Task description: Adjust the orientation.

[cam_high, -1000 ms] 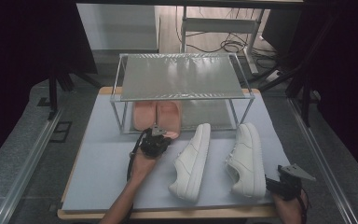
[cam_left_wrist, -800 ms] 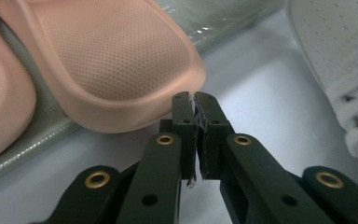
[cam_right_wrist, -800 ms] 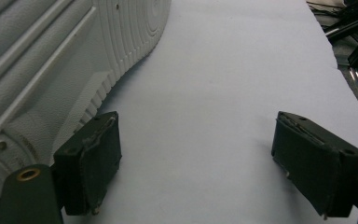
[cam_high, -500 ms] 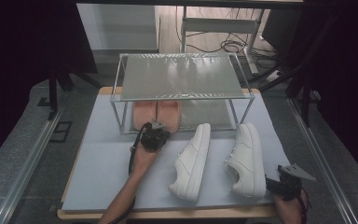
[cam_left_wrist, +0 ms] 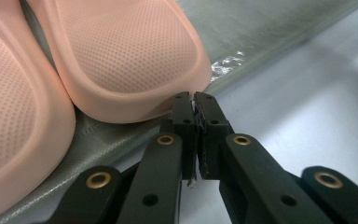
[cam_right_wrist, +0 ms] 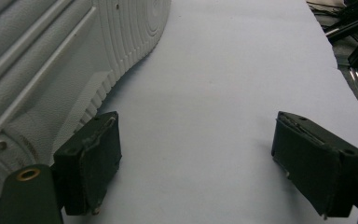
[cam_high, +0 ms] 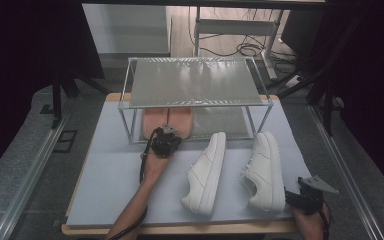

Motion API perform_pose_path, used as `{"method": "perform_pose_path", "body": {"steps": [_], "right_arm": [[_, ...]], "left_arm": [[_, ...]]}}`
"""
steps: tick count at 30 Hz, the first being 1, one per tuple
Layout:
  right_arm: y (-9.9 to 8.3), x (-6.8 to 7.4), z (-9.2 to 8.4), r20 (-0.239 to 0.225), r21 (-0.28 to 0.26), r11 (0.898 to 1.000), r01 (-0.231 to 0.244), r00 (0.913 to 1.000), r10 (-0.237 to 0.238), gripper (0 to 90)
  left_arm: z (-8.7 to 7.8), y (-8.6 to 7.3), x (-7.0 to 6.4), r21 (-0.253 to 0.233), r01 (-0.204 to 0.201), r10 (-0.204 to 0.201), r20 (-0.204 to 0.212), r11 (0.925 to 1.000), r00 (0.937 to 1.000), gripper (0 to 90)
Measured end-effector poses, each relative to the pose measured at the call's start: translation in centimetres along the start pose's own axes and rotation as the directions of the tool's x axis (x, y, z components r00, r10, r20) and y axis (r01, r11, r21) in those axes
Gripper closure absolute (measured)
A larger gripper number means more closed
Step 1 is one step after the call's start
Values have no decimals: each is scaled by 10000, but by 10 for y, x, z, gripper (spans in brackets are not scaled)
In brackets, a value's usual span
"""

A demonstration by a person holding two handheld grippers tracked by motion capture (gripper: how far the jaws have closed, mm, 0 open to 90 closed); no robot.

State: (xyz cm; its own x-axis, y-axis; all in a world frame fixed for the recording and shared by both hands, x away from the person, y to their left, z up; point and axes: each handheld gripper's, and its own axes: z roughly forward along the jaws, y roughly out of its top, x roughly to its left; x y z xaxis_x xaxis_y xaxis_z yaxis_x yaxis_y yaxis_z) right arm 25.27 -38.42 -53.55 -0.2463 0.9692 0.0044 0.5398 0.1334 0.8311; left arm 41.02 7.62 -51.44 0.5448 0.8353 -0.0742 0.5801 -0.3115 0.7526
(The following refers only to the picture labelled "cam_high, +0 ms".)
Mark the pink slipper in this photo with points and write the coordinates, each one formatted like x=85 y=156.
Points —
x=153 y=120
x=181 y=118

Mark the dark curtain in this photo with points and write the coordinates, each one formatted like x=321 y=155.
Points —
x=13 y=66
x=376 y=83

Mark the aluminium frame rail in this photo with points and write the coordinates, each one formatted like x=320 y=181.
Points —
x=30 y=180
x=346 y=173

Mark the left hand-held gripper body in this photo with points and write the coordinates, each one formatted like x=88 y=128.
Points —
x=165 y=145

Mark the person's right hand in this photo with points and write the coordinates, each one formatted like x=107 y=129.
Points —
x=310 y=226

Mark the white panel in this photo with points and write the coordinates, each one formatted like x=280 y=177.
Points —
x=126 y=30

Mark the person's left hand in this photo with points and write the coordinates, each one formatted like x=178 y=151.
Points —
x=153 y=166

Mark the black tripod stand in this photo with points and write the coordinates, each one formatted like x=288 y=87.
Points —
x=328 y=100
x=56 y=100

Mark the white desk frame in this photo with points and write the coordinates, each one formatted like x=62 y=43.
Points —
x=233 y=26

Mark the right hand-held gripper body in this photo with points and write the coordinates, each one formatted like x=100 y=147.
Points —
x=310 y=200

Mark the pale blue table mat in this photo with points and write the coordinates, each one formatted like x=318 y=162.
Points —
x=113 y=186

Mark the white sneaker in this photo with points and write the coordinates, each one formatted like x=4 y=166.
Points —
x=265 y=173
x=205 y=173

